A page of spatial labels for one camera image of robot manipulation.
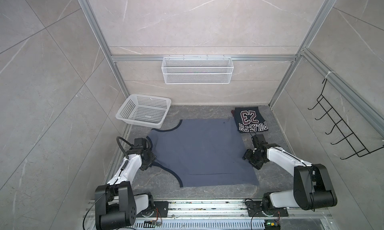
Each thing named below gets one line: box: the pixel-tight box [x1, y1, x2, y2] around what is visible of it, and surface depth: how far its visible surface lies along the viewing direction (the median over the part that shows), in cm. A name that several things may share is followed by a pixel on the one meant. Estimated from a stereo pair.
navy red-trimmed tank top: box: [231, 106, 269, 133], surface depth 108 cm
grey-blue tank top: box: [147, 118, 260, 188], surface depth 95 cm
